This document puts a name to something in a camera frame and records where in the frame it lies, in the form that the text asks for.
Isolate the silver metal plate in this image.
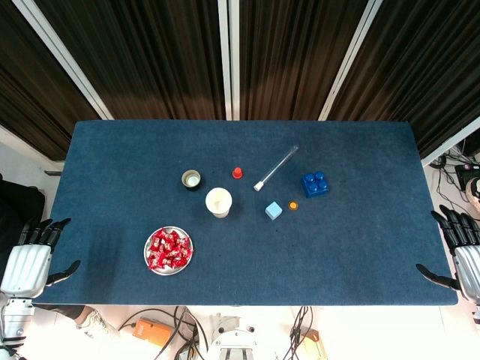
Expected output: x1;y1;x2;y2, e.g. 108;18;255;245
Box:
143;226;195;277

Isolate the white partition frame post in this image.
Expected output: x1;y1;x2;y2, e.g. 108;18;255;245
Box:
10;0;114;121
217;0;233;121
228;0;242;121
318;0;383;121
420;115;480;168

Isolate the orange electronic device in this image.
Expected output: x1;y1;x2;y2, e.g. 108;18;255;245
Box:
133;317;174;348

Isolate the beige round object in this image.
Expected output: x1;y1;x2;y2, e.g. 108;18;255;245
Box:
464;175;480;207

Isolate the tan wooden block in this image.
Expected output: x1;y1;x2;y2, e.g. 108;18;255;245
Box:
299;327;328;360

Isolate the light blue cube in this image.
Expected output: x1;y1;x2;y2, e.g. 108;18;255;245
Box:
264;200;283;221

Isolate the blue building block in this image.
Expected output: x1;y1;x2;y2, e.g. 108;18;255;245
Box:
300;170;331;199

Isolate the black electronic device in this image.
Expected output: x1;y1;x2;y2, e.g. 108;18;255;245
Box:
454;163;480;185

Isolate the person in black clothes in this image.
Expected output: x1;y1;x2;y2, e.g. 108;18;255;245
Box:
0;175;47;251

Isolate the black cable bundle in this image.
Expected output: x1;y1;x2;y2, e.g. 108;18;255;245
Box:
118;305;207;360
427;144;480;226
283;305;314;360

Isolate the blue table cloth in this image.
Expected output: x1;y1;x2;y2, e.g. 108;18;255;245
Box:
31;119;461;308

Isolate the white sneaker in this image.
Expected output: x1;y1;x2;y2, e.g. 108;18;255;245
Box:
76;307;121;338

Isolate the white robot torso base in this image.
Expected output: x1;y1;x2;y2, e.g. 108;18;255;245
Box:
205;313;263;360

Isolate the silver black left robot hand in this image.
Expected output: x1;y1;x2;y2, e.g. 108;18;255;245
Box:
0;217;82;300

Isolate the white paper cup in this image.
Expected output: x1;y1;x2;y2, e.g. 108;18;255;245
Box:
205;187;234;219

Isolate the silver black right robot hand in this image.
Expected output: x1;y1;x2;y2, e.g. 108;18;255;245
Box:
415;205;480;301

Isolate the dark brown curtain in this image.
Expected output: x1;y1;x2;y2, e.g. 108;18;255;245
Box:
0;0;102;162
238;0;364;121
329;0;480;158
33;0;226;121

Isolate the glass test tube white stopper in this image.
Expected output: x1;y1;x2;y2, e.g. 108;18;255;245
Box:
253;145;300;193

